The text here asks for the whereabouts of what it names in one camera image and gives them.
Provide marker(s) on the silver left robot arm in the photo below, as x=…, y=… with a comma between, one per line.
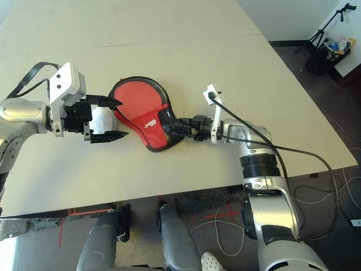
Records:
x=19, y=110

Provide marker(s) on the grey left robot leg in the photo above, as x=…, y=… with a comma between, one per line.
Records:
x=98, y=242

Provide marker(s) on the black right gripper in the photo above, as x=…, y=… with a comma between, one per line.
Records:
x=201, y=128

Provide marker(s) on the white ball bundle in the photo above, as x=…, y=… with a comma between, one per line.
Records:
x=103, y=120

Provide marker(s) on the red black paddle case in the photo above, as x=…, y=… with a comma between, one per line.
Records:
x=135, y=96

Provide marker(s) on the black tripod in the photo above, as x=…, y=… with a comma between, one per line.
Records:
x=319, y=34

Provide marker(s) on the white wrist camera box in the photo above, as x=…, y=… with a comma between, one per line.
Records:
x=212, y=89
x=63, y=82

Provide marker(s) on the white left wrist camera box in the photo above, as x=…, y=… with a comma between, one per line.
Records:
x=63, y=82

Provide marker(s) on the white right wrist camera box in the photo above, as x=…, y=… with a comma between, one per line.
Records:
x=212, y=89

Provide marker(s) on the grey right robot leg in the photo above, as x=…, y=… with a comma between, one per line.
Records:
x=177, y=242

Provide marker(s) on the colourful trash pile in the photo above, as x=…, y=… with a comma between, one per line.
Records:
x=342, y=45

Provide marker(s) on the speckled grey foam mat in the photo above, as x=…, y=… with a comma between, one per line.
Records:
x=17, y=228

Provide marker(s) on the black trash bin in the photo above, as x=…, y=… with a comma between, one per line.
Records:
x=318, y=63

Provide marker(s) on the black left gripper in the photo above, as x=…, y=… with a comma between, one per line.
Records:
x=77, y=115

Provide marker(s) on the white perforated shoe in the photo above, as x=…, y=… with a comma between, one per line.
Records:
x=210, y=264

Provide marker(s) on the grey robot leg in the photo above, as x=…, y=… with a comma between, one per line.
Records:
x=177, y=242
x=98, y=242

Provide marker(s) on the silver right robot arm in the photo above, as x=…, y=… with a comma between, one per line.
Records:
x=253, y=132

